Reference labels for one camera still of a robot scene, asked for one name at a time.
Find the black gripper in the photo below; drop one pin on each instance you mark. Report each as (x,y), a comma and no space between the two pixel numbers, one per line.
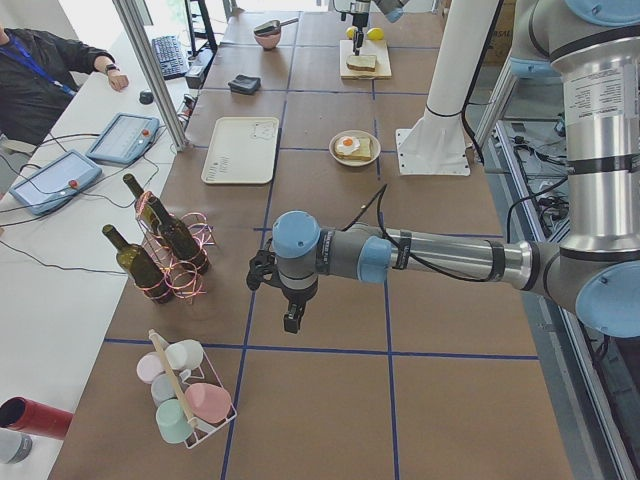
(358,20)
(296,296)

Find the plain bread slice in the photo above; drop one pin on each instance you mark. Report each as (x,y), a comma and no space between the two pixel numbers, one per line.
(361,63)

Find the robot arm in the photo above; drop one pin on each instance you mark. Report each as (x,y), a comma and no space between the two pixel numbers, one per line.
(593,272)
(359,10)

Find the cream bear tray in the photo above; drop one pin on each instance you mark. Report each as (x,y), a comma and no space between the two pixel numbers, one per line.
(242,150)

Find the right yellow lemon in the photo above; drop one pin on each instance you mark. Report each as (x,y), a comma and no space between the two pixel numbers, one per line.
(375,34)

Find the wooden cutting board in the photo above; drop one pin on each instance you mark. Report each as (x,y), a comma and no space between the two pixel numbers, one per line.
(378,48)

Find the metal scoop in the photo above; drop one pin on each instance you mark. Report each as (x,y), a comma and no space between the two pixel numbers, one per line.
(272,27)

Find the pink bowl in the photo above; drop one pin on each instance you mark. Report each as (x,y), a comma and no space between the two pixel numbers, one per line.
(268,42)

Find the fried egg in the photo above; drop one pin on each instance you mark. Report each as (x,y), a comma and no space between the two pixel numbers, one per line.
(346,145)

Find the white round plate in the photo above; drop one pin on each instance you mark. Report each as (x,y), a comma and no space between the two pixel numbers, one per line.
(375,148)

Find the bread slice under egg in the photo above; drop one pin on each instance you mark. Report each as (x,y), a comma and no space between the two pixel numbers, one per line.
(362,154)

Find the white cup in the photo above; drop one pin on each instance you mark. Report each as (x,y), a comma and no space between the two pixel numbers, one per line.
(184,354)

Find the pink cup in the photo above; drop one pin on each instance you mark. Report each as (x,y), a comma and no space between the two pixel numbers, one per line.
(209,402)

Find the folded grey cloth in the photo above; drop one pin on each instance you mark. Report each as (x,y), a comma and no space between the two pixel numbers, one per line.
(243,84)

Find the white pillar with base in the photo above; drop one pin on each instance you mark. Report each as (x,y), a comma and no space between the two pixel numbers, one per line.
(436,144)

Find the middle green wine bottle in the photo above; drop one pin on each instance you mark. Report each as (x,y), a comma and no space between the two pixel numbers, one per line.
(179,238)

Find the green wine bottle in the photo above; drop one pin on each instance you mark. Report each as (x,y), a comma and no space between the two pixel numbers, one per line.
(139,265)
(179,238)
(138,192)

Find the grey cup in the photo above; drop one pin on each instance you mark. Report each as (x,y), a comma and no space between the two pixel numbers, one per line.
(161,389)

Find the lilac cup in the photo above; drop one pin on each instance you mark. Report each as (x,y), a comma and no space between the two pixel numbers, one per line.
(149,367)

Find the mint green cup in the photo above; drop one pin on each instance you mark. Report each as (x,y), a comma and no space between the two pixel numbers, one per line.
(172,422)

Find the front green wine bottle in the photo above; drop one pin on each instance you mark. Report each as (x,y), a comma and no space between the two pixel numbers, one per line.
(139,265)

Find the black keyboard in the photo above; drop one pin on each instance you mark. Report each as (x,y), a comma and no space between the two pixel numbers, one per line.
(170,56)

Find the rear green wine bottle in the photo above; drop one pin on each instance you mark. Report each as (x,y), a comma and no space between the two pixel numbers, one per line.
(138,192)

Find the black computer mouse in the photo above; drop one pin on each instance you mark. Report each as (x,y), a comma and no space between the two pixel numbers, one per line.
(146,97)

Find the far teach pendant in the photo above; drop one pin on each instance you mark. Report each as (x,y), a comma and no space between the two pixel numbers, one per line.
(124,139)

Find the teach pendant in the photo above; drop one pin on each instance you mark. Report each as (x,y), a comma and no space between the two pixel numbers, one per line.
(55,184)
(124,139)

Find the near teach pendant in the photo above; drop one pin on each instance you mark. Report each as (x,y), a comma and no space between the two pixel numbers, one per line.
(55,184)

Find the red cylinder can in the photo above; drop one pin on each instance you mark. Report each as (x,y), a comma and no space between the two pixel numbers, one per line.
(32,417)

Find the seated person in black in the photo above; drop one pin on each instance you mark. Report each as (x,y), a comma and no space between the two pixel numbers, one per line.
(37,83)

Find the white wire cup rack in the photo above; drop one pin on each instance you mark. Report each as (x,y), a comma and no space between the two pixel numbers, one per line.
(181,380)

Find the copper wire bottle rack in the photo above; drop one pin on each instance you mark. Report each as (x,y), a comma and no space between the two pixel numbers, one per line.
(181,277)

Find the aluminium frame post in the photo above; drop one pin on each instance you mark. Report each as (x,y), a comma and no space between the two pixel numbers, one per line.
(135,30)

